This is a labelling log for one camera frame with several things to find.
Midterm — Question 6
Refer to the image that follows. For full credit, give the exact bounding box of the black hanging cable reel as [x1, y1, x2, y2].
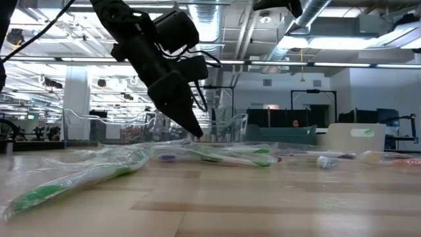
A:
[5, 28, 26, 46]

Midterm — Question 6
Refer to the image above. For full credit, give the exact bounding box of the white building column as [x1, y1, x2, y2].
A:
[62, 65, 92, 142]

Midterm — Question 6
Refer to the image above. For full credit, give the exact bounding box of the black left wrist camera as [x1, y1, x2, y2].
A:
[153, 9, 201, 54]

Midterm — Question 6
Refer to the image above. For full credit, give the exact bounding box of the dark office monitor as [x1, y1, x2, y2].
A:
[376, 107, 401, 128]

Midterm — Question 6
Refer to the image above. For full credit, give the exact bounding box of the black gantry frame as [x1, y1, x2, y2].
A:
[290, 88, 339, 128]

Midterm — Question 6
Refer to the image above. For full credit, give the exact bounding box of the orange wrapped toothbrush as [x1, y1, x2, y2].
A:
[359, 149, 421, 167]

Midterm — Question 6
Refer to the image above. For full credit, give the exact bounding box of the white plastic bin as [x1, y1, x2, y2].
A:
[316, 122, 387, 154]

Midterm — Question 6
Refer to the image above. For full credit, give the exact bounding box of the silver ventilation duct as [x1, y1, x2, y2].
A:
[187, 0, 227, 87]
[262, 0, 334, 64]

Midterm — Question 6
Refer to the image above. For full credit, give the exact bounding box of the black articulated stand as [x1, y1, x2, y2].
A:
[382, 113, 420, 145]

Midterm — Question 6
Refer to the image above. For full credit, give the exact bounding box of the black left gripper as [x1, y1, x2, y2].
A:
[111, 32, 209, 138]

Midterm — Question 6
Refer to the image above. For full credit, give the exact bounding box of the suspended light rail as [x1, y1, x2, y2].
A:
[0, 55, 421, 69]

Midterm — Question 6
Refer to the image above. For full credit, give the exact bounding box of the dark office partition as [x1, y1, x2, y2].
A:
[246, 107, 330, 129]

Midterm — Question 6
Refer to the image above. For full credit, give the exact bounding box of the purple toothbrush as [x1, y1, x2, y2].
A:
[157, 153, 198, 163]

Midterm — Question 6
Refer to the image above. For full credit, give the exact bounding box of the clear plastic bin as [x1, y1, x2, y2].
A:
[62, 107, 159, 148]
[153, 111, 249, 145]

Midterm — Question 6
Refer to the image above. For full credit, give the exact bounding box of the teal plastic bin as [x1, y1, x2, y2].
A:
[245, 124, 318, 146]

